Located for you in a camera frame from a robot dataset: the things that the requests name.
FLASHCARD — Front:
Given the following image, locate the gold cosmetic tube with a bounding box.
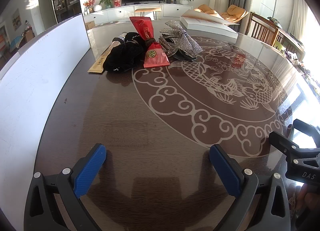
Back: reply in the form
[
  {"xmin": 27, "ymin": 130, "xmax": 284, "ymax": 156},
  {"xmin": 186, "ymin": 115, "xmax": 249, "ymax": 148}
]
[{"xmin": 87, "ymin": 32, "xmax": 127, "ymax": 74}]

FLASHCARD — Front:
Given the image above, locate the rhinestone silver bow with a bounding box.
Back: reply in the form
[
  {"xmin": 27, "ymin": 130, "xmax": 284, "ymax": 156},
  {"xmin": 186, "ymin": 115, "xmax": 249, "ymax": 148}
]
[{"xmin": 160, "ymin": 20, "xmax": 203, "ymax": 56}]

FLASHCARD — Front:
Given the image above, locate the black velvet pouch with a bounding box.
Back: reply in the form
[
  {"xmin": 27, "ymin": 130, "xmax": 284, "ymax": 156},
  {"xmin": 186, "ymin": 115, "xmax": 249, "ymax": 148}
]
[{"xmin": 103, "ymin": 32, "xmax": 147, "ymax": 73}]

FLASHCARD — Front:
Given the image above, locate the red snack packet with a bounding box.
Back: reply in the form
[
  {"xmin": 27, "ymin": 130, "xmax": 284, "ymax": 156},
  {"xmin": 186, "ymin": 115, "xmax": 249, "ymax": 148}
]
[{"xmin": 130, "ymin": 16, "xmax": 170, "ymax": 68}]

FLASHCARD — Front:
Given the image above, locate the person right hand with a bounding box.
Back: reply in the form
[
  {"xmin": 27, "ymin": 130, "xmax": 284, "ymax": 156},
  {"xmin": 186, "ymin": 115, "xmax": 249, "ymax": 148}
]
[{"xmin": 296, "ymin": 183, "xmax": 319, "ymax": 225}]

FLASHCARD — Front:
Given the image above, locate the large white open box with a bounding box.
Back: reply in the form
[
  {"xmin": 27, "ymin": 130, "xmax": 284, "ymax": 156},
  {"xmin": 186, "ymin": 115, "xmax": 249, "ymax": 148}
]
[{"xmin": 0, "ymin": 15, "xmax": 90, "ymax": 230}]

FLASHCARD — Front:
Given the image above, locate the wooden dining chair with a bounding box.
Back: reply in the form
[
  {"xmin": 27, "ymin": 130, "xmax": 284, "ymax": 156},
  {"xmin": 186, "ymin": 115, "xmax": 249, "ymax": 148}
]
[{"xmin": 245, "ymin": 12, "xmax": 279, "ymax": 46}]

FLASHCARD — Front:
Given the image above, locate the orange lounge chair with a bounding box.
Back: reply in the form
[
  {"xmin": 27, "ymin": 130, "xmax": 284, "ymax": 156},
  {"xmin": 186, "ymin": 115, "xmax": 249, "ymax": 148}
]
[{"xmin": 194, "ymin": 4, "xmax": 248, "ymax": 23}]

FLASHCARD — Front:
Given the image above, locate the flat white box with lid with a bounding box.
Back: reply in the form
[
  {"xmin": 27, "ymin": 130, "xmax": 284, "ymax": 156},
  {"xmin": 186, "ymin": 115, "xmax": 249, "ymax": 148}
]
[{"xmin": 180, "ymin": 10, "xmax": 238, "ymax": 39}]

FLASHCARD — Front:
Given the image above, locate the clear glass hair clip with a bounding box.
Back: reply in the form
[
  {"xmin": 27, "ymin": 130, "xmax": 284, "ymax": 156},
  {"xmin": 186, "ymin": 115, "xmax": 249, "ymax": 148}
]
[{"xmin": 158, "ymin": 34, "xmax": 196, "ymax": 62}]

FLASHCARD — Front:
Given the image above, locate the white tv cabinet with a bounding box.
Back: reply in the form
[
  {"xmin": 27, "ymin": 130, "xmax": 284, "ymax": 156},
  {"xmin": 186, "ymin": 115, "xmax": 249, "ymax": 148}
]
[{"xmin": 84, "ymin": 3, "xmax": 193, "ymax": 25}]

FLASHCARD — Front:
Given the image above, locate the red flower vase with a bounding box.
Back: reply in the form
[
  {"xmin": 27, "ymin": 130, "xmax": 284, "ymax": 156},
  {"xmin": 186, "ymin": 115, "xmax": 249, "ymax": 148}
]
[{"xmin": 83, "ymin": 0, "xmax": 96, "ymax": 14}]

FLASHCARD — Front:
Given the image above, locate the green potted plant left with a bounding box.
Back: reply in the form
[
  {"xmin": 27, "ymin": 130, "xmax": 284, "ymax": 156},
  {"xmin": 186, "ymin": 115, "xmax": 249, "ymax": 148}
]
[{"xmin": 99, "ymin": 0, "xmax": 114, "ymax": 9}]

